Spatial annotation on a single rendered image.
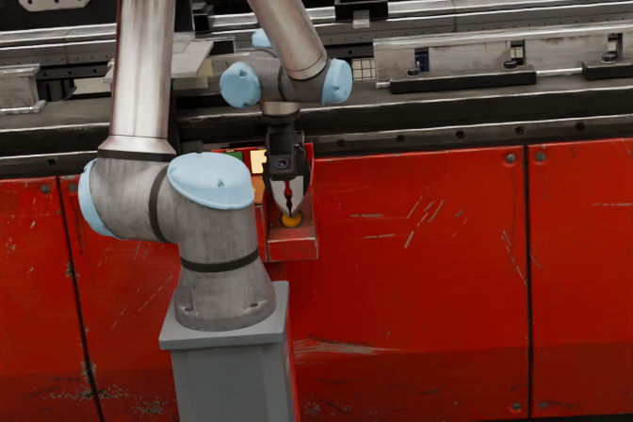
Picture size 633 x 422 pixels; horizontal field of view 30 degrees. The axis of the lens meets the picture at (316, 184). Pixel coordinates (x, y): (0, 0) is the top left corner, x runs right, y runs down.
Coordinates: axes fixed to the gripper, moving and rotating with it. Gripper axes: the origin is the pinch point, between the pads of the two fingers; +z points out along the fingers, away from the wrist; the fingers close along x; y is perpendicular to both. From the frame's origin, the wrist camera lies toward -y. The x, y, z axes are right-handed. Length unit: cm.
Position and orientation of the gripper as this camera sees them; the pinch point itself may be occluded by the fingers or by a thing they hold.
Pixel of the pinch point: (290, 213)
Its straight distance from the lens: 224.4
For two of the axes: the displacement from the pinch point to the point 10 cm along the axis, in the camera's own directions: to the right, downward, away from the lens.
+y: 0.2, -4.1, 9.1
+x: -10.0, 0.7, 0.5
